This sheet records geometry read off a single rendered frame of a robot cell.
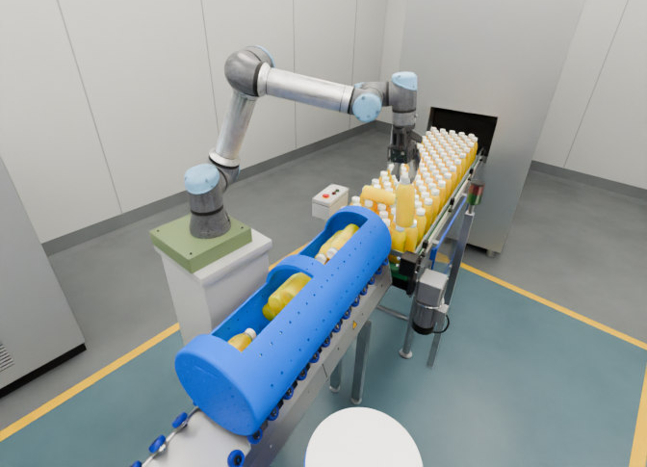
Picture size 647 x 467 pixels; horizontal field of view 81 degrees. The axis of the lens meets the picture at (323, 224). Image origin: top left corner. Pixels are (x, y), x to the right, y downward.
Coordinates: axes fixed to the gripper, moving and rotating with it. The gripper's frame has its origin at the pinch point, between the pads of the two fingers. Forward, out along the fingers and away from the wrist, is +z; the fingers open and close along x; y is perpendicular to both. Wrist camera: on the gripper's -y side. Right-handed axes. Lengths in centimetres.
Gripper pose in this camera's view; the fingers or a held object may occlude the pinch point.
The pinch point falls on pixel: (405, 178)
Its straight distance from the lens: 137.8
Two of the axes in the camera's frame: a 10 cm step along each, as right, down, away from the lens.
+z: 1.0, 8.6, 5.1
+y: -5.5, 4.7, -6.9
